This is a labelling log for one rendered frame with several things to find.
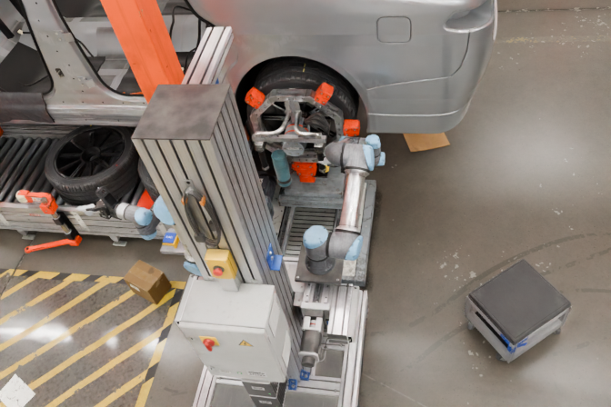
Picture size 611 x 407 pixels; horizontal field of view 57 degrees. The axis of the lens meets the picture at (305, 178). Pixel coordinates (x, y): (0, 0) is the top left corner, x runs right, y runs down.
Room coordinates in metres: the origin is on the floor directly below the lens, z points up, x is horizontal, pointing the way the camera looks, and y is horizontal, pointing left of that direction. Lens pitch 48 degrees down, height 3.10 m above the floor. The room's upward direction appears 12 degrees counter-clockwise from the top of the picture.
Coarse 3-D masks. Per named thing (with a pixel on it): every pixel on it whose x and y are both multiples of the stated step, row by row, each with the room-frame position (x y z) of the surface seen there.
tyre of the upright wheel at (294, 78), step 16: (272, 64) 2.72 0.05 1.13; (288, 64) 2.63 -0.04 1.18; (304, 64) 2.60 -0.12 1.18; (320, 64) 2.60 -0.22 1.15; (256, 80) 2.70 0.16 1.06; (272, 80) 2.54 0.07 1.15; (288, 80) 2.50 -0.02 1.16; (304, 80) 2.47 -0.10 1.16; (320, 80) 2.47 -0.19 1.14; (336, 80) 2.51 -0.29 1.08; (336, 96) 2.42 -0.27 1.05; (352, 96) 2.49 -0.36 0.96; (352, 112) 2.40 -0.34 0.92
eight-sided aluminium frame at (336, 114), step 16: (272, 96) 2.45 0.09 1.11; (288, 96) 2.42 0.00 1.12; (304, 96) 2.39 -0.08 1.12; (256, 112) 2.48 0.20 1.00; (336, 112) 2.36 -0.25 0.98; (256, 128) 2.49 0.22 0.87; (336, 128) 2.34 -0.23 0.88; (272, 144) 2.52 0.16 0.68; (288, 160) 2.44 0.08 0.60; (304, 160) 2.41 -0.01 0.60
